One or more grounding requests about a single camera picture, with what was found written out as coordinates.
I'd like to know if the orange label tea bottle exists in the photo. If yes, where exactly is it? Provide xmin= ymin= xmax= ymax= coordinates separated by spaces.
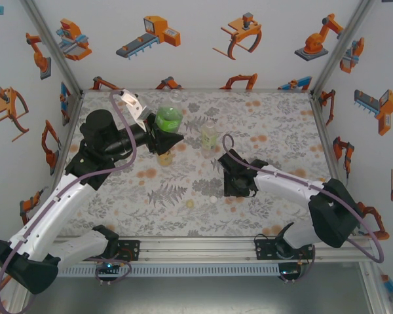
xmin=157 ymin=149 xmax=176 ymax=167

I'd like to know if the aluminium side rail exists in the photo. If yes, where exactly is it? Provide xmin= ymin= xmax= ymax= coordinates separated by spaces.
xmin=309 ymin=91 xmax=371 ymax=239
xmin=48 ymin=91 xmax=86 ymax=184

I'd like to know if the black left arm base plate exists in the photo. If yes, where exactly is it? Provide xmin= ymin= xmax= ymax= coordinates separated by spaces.
xmin=116 ymin=239 xmax=141 ymax=262

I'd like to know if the small circuit board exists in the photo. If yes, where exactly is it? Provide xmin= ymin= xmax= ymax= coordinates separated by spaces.
xmin=279 ymin=266 xmax=301 ymax=279
xmin=96 ymin=261 xmax=122 ymax=275

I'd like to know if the aluminium corner post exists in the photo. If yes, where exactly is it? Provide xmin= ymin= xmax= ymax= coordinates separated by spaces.
xmin=19 ymin=0 xmax=85 ymax=96
xmin=310 ymin=0 xmax=377 ymax=96

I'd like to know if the floral patterned table mat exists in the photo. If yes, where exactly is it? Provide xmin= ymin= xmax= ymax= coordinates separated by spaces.
xmin=57 ymin=90 xmax=351 ymax=238

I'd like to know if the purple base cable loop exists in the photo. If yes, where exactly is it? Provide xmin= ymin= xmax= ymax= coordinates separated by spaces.
xmin=95 ymin=259 xmax=132 ymax=286
xmin=279 ymin=245 xmax=316 ymax=285

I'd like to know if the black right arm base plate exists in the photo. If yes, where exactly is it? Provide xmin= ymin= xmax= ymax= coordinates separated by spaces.
xmin=254 ymin=237 xmax=279 ymax=261

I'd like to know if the pale yellow label plastic bottle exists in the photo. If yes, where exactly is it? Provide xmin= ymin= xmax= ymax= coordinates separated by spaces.
xmin=200 ymin=119 xmax=219 ymax=160

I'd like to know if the aluminium lower frame post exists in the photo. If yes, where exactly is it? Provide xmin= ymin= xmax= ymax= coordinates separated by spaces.
xmin=5 ymin=287 xmax=33 ymax=314
xmin=360 ymin=261 xmax=392 ymax=314

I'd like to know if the grey corner bracket plate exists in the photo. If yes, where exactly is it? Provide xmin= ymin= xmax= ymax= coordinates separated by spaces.
xmin=61 ymin=93 xmax=83 ymax=128

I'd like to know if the green label plastic bottle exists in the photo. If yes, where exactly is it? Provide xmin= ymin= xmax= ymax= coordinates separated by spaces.
xmin=153 ymin=88 xmax=185 ymax=134

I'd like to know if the aluminium front rail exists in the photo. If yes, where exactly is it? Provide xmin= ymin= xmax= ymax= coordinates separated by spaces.
xmin=52 ymin=235 xmax=374 ymax=264

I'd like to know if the slotted grey cable duct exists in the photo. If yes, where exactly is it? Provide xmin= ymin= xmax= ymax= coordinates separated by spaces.
xmin=57 ymin=264 xmax=281 ymax=278

